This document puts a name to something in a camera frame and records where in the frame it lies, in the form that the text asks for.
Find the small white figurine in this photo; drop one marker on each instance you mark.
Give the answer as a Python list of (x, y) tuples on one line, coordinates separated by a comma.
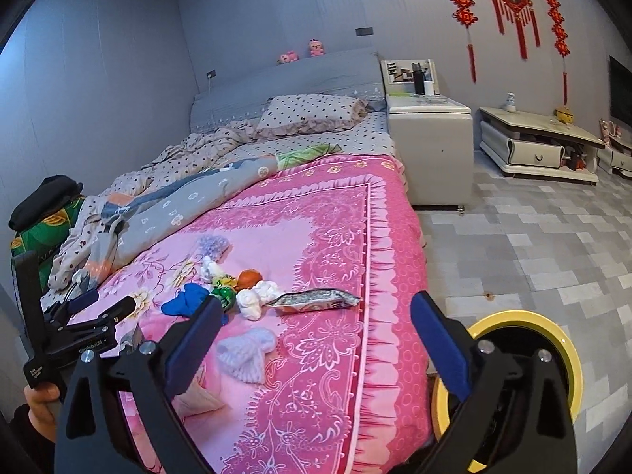
[(509, 102)]

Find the white nightstand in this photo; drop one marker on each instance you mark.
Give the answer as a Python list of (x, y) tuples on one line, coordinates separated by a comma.
[(429, 158)]

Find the small white tissue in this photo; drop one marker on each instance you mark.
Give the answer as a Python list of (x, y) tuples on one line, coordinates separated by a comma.
[(210, 267)]

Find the wall switch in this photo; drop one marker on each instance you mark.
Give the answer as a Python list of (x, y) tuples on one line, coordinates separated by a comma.
[(364, 31)]

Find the grey patterned quilt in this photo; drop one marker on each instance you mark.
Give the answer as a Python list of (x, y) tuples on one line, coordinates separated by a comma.
[(197, 197)]

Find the small yellow-green wrapper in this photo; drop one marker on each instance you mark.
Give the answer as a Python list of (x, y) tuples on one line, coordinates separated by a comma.
[(224, 282)]

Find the polka dot duvet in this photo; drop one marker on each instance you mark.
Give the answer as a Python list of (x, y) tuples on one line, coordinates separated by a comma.
[(187, 153)]

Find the polka dot pillow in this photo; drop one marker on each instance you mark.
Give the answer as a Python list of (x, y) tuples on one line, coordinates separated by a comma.
[(311, 111)]

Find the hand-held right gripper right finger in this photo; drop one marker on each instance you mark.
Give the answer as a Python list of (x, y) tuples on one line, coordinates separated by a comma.
[(439, 340)]

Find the green cloth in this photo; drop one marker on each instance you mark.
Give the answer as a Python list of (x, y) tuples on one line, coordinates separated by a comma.
[(306, 153)]

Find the black thermos bottle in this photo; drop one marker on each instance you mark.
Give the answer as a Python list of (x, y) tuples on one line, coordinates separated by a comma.
[(418, 79)]

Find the pink floral blanket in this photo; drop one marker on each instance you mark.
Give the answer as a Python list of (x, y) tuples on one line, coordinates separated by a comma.
[(321, 217)]

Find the pink figurine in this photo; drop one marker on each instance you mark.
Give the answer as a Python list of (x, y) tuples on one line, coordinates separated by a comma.
[(608, 131)]

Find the silver snack packet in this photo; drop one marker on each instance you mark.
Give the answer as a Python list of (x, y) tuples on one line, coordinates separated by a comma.
[(316, 300)]

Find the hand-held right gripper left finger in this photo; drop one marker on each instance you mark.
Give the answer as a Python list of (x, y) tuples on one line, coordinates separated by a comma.
[(195, 345)]

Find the blue cloth glove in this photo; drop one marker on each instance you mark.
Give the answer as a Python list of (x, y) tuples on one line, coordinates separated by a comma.
[(185, 301)]

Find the person's left hand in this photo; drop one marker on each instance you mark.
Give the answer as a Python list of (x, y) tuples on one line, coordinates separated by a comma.
[(42, 397)]

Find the green foil wrapper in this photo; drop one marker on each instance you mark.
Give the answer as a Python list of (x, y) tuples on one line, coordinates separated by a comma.
[(226, 297)]

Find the grey bed headboard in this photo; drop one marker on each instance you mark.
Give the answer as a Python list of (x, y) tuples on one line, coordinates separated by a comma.
[(296, 79)]

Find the white TV cabinet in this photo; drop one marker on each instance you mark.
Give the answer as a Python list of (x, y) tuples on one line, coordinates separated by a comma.
[(533, 150)]

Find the yellow round toy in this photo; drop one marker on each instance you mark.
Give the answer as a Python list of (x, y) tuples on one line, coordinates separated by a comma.
[(564, 114)]

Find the black television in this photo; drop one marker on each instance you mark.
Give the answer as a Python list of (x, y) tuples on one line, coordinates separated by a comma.
[(621, 91)]

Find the white low cabinet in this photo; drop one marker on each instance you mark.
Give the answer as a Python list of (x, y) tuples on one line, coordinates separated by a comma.
[(614, 155)]

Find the yellow bin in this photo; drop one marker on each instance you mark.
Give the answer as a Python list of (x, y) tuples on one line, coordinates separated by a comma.
[(523, 317)]

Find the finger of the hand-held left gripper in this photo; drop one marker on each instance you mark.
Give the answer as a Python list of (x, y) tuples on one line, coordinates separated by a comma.
[(121, 308), (84, 300)]

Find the blue-grey knitted pompom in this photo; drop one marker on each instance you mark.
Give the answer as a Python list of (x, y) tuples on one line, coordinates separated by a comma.
[(214, 246)]

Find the white cup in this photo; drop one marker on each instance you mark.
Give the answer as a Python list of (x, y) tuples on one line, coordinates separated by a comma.
[(429, 89)]

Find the person's left forearm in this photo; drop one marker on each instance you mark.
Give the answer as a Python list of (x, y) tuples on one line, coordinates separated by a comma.
[(24, 437)]

